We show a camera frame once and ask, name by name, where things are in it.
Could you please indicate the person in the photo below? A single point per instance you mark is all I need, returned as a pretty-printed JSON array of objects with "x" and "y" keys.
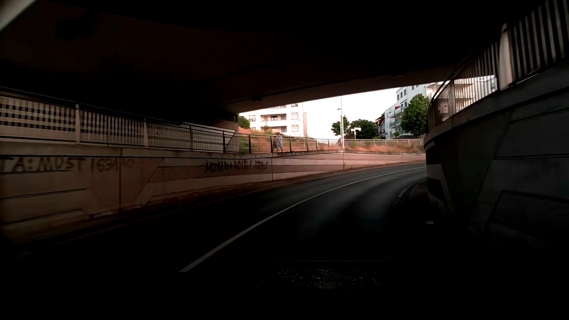
[{"x": 278, "y": 143}]

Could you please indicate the white apartment building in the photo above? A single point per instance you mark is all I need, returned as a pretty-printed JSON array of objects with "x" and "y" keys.
[
  {"x": 402, "y": 109},
  {"x": 279, "y": 119}
]

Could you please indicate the bush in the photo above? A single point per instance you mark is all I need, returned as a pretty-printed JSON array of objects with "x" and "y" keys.
[{"x": 243, "y": 121}]

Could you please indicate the dark asphalt road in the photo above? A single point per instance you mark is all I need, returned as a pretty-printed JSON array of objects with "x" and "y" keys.
[{"x": 338, "y": 209}]

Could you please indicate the road sign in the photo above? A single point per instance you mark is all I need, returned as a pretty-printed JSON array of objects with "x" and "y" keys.
[{"x": 355, "y": 130}]

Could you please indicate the tree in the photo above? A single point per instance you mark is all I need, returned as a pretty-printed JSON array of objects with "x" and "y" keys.
[
  {"x": 362, "y": 129},
  {"x": 416, "y": 115}
]

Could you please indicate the grass bank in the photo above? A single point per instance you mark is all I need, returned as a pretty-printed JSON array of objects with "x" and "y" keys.
[{"x": 382, "y": 147}]

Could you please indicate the concrete bridge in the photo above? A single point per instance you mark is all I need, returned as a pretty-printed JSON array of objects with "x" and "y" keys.
[{"x": 231, "y": 49}]

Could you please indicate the metal railing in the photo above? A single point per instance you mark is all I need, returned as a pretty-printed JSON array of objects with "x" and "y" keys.
[
  {"x": 111, "y": 129},
  {"x": 518, "y": 53}
]

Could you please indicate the lamp post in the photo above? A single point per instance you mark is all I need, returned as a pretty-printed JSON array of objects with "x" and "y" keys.
[{"x": 341, "y": 124}]

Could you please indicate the concrete wall with graffiti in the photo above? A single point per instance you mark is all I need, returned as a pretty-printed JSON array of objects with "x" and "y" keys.
[{"x": 186, "y": 175}]

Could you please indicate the concrete retaining wall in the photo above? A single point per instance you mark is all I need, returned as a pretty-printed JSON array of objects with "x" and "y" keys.
[{"x": 502, "y": 151}]

